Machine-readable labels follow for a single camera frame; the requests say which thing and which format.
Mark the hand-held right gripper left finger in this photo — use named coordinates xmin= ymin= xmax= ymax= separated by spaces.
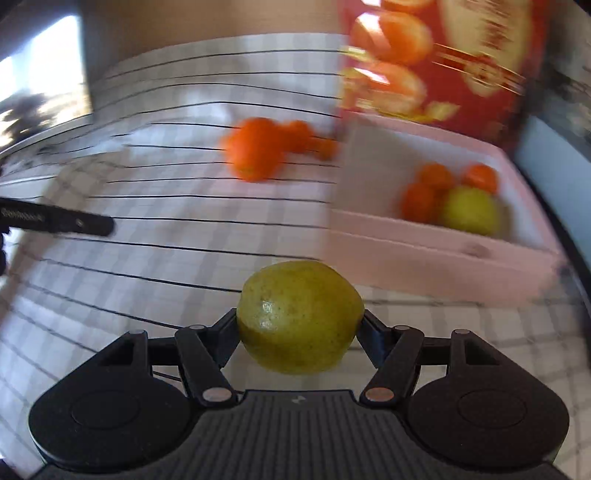
xmin=78 ymin=308 xmax=241 ymax=408

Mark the green citrus fruit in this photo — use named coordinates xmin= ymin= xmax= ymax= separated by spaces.
xmin=236 ymin=260 xmax=365 ymax=374
xmin=438 ymin=185 xmax=504 ymax=236

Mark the red snack bag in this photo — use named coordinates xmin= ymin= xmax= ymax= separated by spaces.
xmin=336 ymin=0 xmax=552 ymax=153

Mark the white black checked tablecloth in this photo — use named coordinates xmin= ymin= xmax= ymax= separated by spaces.
xmin=0 ymin=32 xmax=591 ymax=462

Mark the pink cardboard box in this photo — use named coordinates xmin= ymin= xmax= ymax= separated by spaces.
xmin=325 ymin=113 xmax=561 ymax=305

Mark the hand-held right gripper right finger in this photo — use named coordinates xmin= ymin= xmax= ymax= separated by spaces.
xmin=358 ymin=309 xmax=522 ymax=407

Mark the large orange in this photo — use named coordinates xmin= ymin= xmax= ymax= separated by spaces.
xmin=224 ymin=117 xmax=288 ymax=182

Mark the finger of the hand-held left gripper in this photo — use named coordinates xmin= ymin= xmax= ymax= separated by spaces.
xmin=48 ymin=209 xmax=115 ymax=237

